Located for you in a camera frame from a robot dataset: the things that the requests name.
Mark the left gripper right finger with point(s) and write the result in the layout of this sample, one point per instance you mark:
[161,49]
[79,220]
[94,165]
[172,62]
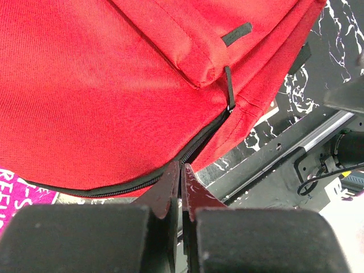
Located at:
[221,239]

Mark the red student backpack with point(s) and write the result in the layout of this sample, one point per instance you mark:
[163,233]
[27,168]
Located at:
[98,97]

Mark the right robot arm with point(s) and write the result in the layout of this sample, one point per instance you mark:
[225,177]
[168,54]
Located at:
[348,147]

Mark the purple treehouse book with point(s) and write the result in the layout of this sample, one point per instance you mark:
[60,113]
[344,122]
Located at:
[16,194]

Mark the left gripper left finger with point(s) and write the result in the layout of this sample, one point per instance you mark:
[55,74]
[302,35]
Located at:
[136,237]

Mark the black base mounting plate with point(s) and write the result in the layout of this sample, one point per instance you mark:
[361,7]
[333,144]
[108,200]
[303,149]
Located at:
[258,175]

